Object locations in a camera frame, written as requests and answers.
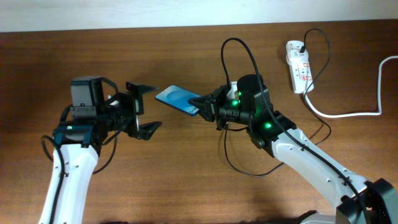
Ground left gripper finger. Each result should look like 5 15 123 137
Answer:
126 82 160 95
137 121 162 140

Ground blue Galaxy smartphone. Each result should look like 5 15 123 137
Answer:
155 85 200 116

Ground black charging cable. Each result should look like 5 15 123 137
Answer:
223 28 332 178

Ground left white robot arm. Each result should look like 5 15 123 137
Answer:
39 77 161 223

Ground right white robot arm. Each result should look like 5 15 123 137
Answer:
189 75 397 223

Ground white charger adapter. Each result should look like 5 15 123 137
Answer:
286 49 308 65

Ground white power strip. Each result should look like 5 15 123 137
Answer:
286 40 313 94

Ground white power strip cord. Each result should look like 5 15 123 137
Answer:
303 55 398 119

